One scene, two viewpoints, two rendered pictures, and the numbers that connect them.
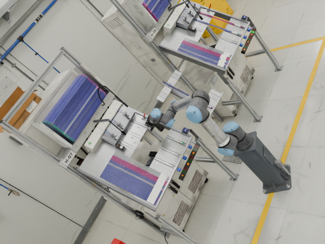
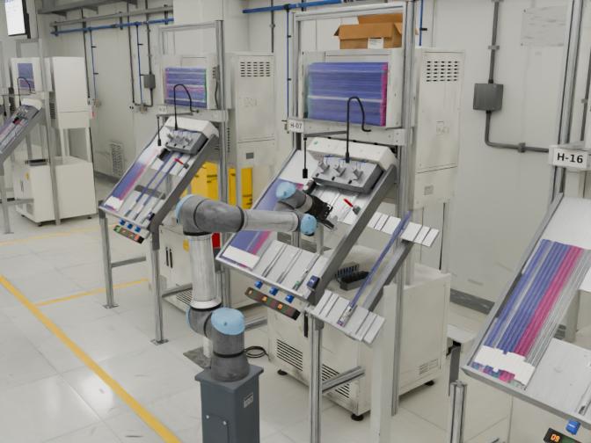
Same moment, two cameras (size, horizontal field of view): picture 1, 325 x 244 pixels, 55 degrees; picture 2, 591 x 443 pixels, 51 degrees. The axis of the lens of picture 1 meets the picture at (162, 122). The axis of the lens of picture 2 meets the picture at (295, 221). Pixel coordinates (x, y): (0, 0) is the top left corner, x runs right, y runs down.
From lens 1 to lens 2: 3.00 m
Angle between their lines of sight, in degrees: 73
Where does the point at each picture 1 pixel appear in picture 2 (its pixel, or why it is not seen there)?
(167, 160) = (276, 264)
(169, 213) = (280, 327)
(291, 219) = not seen: outside the picture
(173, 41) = (578, 225)
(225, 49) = (549, 371)
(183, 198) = (304, 353)
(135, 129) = (339, 204)
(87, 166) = (296, 158)
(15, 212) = not seen: hidden behind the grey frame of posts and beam
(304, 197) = not seen: outside the picture
